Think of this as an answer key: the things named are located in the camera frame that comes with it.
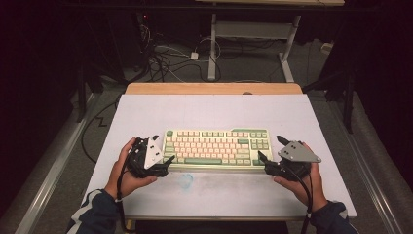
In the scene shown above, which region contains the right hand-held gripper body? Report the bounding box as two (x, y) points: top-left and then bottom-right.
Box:
(264, 139), (322, 182)

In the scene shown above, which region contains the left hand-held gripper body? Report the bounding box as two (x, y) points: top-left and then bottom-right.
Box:
(125, 136), (170, 179)

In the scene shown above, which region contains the green and cream keyboard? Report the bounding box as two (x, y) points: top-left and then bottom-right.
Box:
(161, 128), (275, 172)

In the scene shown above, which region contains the person's right hand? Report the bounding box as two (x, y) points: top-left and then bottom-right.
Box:
(273, 141), (329, 214)

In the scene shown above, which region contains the person's left hand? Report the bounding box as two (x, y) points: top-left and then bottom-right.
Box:
(103, 136), (159, 200)

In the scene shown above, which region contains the black stand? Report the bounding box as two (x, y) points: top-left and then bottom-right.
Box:
(302, 62), (357, 135)
(75, 62), (105, 124)

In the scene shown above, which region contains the white power strip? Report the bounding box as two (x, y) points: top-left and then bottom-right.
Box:
(320, 41), (335, 56)

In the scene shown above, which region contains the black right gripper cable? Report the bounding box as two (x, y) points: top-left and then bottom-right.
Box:
(287, 166), (315, 234)

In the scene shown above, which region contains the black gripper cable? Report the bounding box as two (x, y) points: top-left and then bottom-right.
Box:
(115, 150), (138, 234)
(287, 166), (315, 234)

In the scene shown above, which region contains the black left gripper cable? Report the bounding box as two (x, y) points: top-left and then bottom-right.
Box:
(115, 150), (138, 234)

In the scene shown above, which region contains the black floor cable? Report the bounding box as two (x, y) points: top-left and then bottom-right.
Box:
(80, 93), (124, 164)

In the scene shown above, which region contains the metal floor rail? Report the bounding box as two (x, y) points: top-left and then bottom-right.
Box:
(13, 93), (100, 234)
(325, 97), (405, 234)

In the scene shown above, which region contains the tangle of floor cables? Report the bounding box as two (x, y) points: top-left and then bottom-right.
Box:
(137, 23), (223, 83)

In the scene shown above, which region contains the white metal desk frame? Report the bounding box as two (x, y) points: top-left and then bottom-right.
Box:
(194, 0), (346, 83)

